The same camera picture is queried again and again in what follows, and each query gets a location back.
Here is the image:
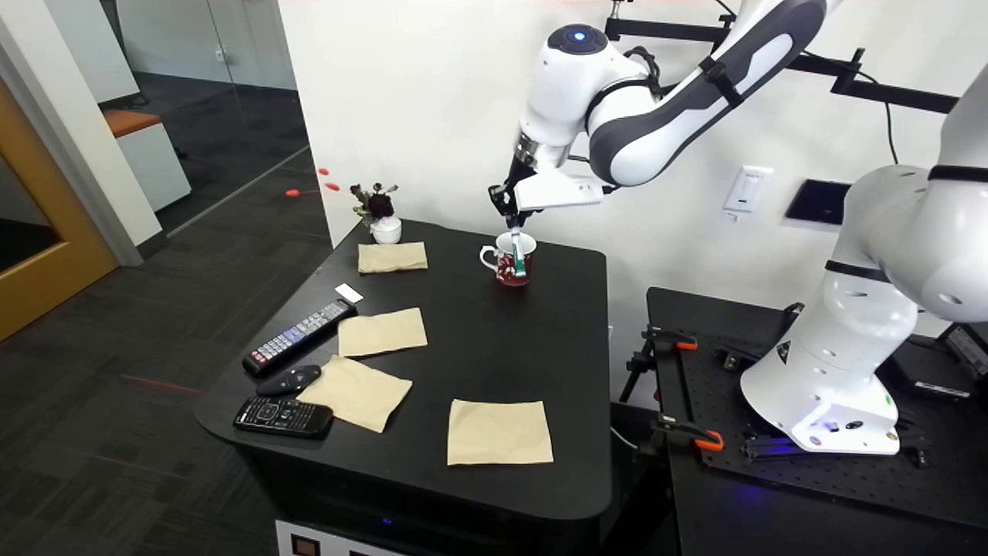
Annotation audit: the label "orange black clamp upper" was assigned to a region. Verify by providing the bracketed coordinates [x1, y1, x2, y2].
[621, 328, 697, 401]

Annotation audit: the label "beige napkin centre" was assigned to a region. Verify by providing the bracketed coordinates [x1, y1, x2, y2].
[338, 307, 429, 358]

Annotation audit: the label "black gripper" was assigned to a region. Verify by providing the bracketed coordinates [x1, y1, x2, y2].
[489, 156, 533, 230]

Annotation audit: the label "black calculator remote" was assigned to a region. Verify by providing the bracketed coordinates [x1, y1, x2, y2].
[233, 397, 334, 438]

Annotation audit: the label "dried red flowers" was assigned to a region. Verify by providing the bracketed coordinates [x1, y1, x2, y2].
[351, 181, 395, 223]

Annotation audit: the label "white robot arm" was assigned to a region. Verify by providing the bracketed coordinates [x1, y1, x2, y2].
[479, 0, 988, 456]

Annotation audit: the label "blue white pen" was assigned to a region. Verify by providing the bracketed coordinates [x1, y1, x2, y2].
[512, 249, 528, 279]

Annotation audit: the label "beige napkin by remotes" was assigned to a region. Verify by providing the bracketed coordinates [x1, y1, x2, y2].
[299, 355, 409, 433]

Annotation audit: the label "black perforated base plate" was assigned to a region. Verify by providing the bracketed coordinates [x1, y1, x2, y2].
[646, 287, 988, 531]

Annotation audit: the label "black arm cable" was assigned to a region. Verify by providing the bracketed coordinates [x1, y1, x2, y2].
[583, 44, 744, 118]

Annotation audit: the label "folded beige napkin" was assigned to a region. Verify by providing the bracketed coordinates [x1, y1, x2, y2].
[447, 397, 551, 467]

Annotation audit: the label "small white card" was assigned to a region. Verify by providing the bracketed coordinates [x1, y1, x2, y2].
[334, 283, 363, 306]

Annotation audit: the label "beige napkin near vase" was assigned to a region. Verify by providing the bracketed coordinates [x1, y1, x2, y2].
[357, 239, 429, 273]

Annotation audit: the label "long black remote control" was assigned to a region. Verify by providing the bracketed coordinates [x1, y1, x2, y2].
[241, 299, 355, 376]

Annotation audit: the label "red white mug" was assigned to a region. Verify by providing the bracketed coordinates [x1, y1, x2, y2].
[479, 227, 537, 287]

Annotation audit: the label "white wall switch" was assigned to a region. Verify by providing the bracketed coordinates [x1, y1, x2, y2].
[723, 167, 775, 213]

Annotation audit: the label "orange black clamp lower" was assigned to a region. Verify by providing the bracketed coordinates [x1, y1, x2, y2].
[637, 412, 725, 453]

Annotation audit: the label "small black remote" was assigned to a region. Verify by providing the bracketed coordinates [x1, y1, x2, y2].
[257, 365, 320, 397]

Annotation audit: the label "orange black clamp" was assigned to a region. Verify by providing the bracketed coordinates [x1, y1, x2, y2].
[621, 328, 697, 401]
[637, 412, 725, 453]

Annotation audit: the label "white flower vase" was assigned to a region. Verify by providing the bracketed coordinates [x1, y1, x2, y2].
[370, 217, 402, 244]

